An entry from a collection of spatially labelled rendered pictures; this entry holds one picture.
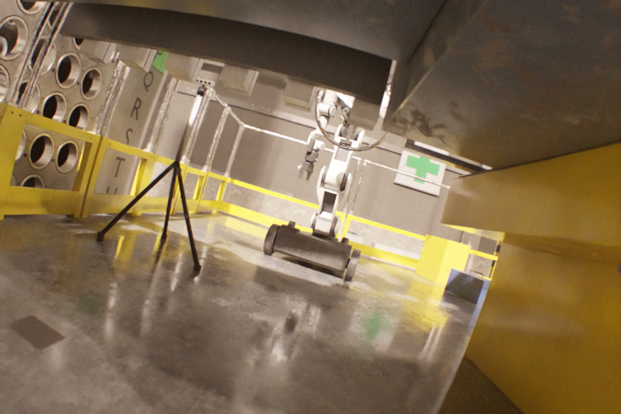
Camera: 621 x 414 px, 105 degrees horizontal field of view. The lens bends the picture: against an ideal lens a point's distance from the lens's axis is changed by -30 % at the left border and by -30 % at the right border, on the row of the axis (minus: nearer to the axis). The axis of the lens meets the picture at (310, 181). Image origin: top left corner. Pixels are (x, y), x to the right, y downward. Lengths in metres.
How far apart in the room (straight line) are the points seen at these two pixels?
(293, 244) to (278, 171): 6.41
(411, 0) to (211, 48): 0.56
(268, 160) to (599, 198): 8.17
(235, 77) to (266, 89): 8.05
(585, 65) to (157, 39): 0.92
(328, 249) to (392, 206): 6.55
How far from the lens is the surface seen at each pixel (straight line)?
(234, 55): 0.86
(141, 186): 2.09
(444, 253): 3.26
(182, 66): 0.93
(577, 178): 0.58
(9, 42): 2.90
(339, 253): 2.02
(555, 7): 0.30
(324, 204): 2.22
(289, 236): 2.06
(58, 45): 2.43
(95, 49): 1.14
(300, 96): 0.83
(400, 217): 8.56
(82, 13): 1.21
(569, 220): 0.57
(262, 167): 8.46
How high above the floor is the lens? 0.39
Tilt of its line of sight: 4 degrees up
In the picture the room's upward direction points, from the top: 17 degrees clockwise
